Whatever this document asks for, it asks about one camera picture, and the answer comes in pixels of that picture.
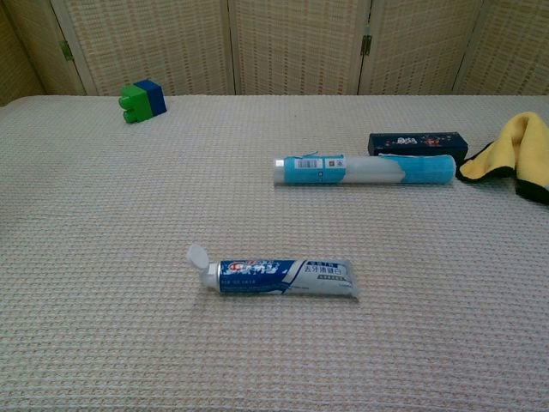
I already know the blue white toothpaste tube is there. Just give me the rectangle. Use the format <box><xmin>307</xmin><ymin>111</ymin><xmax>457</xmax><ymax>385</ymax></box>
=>
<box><xmin>185</xmin><ymin>242</ymin><xmax>361</xmax><ymax>301</ymax></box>

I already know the translucent blue toothbrush case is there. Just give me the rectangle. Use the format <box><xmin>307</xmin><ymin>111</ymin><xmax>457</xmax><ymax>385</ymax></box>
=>
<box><xmin>273</xmin><ymin>150</ymin><xmax>457</xmax><ymax>187</ymax></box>

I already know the beige woven tablecloth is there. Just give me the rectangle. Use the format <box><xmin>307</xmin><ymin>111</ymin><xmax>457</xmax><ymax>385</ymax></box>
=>
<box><xmin>0</xmin><ymin>94</ymin><xmax>549</xmax><ymax>412</ymax></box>

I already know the dark blue printed box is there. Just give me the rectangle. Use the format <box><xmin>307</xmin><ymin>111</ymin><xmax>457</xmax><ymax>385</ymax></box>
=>
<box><xmin>367</xmin><ymin>131</ymin><xmax>469</xmax><ymax>167</ymax></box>

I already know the blue toy brick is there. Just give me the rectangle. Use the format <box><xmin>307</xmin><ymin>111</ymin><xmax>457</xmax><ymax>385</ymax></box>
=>
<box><xmin>132</xmin><ymin>78</ymin><xmax>167</xmax><ymax>117</ymax></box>

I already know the woven folding screen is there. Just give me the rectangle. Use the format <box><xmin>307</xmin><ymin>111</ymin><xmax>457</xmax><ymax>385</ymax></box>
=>
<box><xmin>0</xmin><ymin>0</ymin><xmax>549</xmax><ymax>106</ymax></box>

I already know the green toy brick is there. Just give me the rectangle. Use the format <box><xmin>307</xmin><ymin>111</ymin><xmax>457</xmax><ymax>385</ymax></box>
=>
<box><xmin>118</xmin><ymin>83</ymin><xmax>154</xmax><ymax>124</ymax></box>

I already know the yellow black-edged microfibre cloth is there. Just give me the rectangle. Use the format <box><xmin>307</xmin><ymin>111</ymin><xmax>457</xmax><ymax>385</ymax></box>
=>
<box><xmin>455</xmin><ymin>111</ymin><xmax>549</xmax><ymax>206</ymax></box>

